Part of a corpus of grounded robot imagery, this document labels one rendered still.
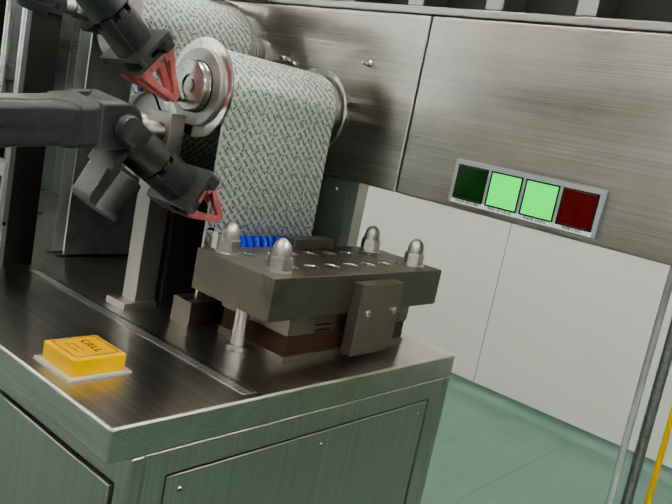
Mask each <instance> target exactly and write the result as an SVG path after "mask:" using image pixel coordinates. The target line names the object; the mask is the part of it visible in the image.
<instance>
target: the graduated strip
mask: <svg viewBox="0 0 672 504"><path fill-rule="evenodd" d="M29 271H30V272H32V273H34V274H35V275H37V276H39V277H41V278H42V279H44V280H46V281H47V282H49V283H51V284H53V285H54V286H56V287H58V288H60V289H61V290H63V291H65V292H66V293H68V294H70V295H72V296H73V297H75V298H77V299H78V300H80V301H82V302H84V303H85V304H87V305H89V306H91V307H92V308H94V309H96V310H97V311H99V312H101V313H103V314H104V315H106V316H108V317H110V318H111V319H113V320H115V321H116V322H118V323H120V324H122V325H123V326H125V327H127V328H129V329H130V330H132V331H134V332H135V333H137V334H139V335H141V336H142V337H144V338H146V339H148V340H149V341H151V342H153V343H154V344H156V345H158V346H160V347H161V348H163V349H165V350H166V351H168V352H170V353H172V354H173V355H175V356H177V357H179V358H180V359H182V360H184V361H185V362H187V363H189V364H191V365H192V366H194V367H196V368H198V369H199V370H201V371H203V372H204V373H206V374H208V375H210V376H211V377H213V378H215V379H217V380H218V381H220V382H222V383H223V384H225V385H227V386H229V387H230V388H232V389H234V390H236V391H237V392H239V393H241V394H242V395H247V394H252V393H256V391H254V390H252V389H250V388H249V387H247V386H245V385H243V384H242V383H240V382H238V381H236V380H235V379H233V378H231V377H229V376H228V375H226V374H224V373H222V372H220V371H219V370H217V369H215V368H213V367H212V366H210V365H208V364H206V363H205V362H203V361H201V360H199V359H197V358H196V357H194V356H192V355H190V354H189V353H187V352H185V351H183V350H182V349H180V348H178V347H176V346H175V345H173V344H171V343H169V342H167V341H166V340H164V339H162V338H160V337H159V336H157V335H155V334H153V333H152V332H150V331H148V330H146V329H144V328H143V327H141V326H139V325H137V324H136V323H134V322H132V321H130V320H129V319H127V318H125V317H123V316H122V315H120V314H118V313H116V312H114V311H113V310H111V309H109V308H107V307H106V306H104V305H102V304H100V303H99V302H97V301H95V300H93V299H91V298H90V297H88V296H86V295H84V294H83V293H81V292H79V291H77V290H76V289H74V288H72V287H70V286H68V285H67V284H65V283H63V282H61V281H60V280H58V279H56V278H54V277H53V276H51V275H49V274H47V273H46V272H44V271H42V270H29Z"/></svg>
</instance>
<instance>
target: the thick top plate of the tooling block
mask: <svg viewBox="0 0 672 504"><path fill-rule="evenodd" d="M359 247H360V246H333V249H332V250H292V253H291V258H292V259H293V261H292V266H291V271H292V273H291V274H278V273H273V272H270V271H268V270H266V269H265V266H266V265H267V261H268V256H269V254H270V253H271V252H272V247H240V250H239V252H240V255H238V256H231V255H225V254H221V253H218V252H216V251H215V249H214V248H212V247H198V251H197V257H196V263H195V269H194V275H193V281H192V288H194V289H196V290H198V291H200V292H203V293H205V294H207V295H209V296H211V297H213V298H215V299H217V300H219V301H222V302H224V303H226V304H228V305H230V306H232V307H234V308H236V309H238V310H241V311H243V312H245V313H247V314H249V315H251V316H253V317H255V318H258V319H260V320H262V321H264V322H266V323H270V322H279V321H287V320H296V319H305V318H313V317H322V316H331V315H339V314H348V310H349V305H350V300H351V296H352V291H353V286H354V282H355V281H371V280H387V279H396V280H399V281H401V282H404V286H403V290H402V295H401V299H400V304H399V308H400V307H409V306H417V305H426V304H434V303H435V298H436V294H437V289H438V285H439V281H440V276H441V272H442V270H440V269H437V268H434V267H431V266H428V265H425V264H423V268H415V267H410V266H407V265H404V264H402V261H403V259H404V257H401V256H398V255H395V254H392V253H389V252H386V251H383V250H380V249H379V251H380V252H379V253H371V252H366V251H363V250H360V249H359Z"/></svg>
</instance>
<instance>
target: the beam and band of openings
mask: <svg viewBox="0 0 672 504"><path fill-rule="evenodd" d="M229 1H241V2H254V3H267V4H281V5H294V6H308V7H321V8H334V9H348V10H361V11H375V12H388V13H401V14H415V15H428V16H433V17H435V16H441V17H455V18H468V19H482V20H495V21H508V22H522V23H535V24H548V25H562V26H575V27H589V28H602V29H615V30H629V31H642V32H656V33H669V34H672V0H271V1H270V2H269V3H268V2H265V1H262V0H258V1H254V0H246V1H243V0H229Z"/></svg>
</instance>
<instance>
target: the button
mask: <svg viewBox="0 0 672 504"><path fill-rule="evenodd" d="M42 357H43V358H44V359H45V360H47V361H48V362H49V363H51V364H52V365H54V366H55V367H56V368H58V369H59V370H61V371H62V372H63V373H65V374H66V375H68V376H69V377H70V378H75V377H81V376H88V375H94V374H101V373H108V372H114V371H121V370H124V365H125V359H126V354H125V353H124V352H122V351H121V350H119V349H118V348H116V347H114V346H113V345H111V344H110V343H108V342H106V341H105V340H103V339H102V338H100V337H98V336H97V335H91V336H82V337H72V338H63V339H54V340H46V341H44V347H43V355H42Z"/></svg>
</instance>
